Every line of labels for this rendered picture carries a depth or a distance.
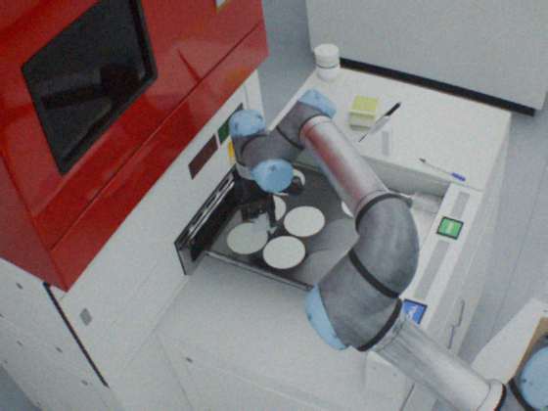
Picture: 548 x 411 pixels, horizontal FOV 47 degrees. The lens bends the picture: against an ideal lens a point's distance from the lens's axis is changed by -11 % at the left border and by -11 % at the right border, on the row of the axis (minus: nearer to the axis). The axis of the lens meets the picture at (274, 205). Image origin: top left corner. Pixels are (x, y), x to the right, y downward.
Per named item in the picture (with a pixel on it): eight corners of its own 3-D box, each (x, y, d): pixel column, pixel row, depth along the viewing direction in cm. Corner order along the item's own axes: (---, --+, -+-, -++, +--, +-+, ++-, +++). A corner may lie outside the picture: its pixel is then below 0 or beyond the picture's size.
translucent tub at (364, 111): (349, 129, 186) (348, 110, 181) (355, 113, 191) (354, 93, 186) (376, 133, 184) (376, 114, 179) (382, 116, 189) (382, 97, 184)
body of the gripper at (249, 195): (237, 201, 168) (229, 163, 159) (272, 193, 169) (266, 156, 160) (243, 223, 163) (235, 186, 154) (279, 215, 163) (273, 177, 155)
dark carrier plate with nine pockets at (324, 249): (209, 251, 171) (209, 249, 171) (275, 160, 191) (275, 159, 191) (338, 295, 157) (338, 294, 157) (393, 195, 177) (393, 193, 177)
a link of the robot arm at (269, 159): (288, 146, 135) (266, 115, 142) (251, 189, 138) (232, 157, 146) (314, 160, 140) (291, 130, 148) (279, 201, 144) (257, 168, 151)
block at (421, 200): (411, 205, 176) (411, 198, 174) (415, 197, 178) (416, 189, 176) (439, 214, 173) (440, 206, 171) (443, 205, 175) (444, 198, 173)
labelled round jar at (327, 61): (312, 78, 204) (310, 53, 197) (322, 67, 208) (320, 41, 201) (335, 84, 201) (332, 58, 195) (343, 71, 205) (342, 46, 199)
